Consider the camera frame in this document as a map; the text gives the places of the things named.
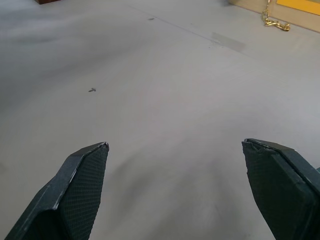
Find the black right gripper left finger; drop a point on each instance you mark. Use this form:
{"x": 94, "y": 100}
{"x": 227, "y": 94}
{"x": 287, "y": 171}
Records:
{"x": 75, "y": 190}

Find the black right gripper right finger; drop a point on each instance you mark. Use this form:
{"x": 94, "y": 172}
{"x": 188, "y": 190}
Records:
{"x": 282, "y": 190}

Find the light wooden board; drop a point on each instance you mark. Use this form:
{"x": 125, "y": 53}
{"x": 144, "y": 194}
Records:
{"x": 272, "y": 11}

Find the dark brown wooden object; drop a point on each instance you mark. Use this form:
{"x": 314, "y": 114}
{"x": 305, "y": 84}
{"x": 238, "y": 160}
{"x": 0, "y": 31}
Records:
{"x": 47, "y": 1}

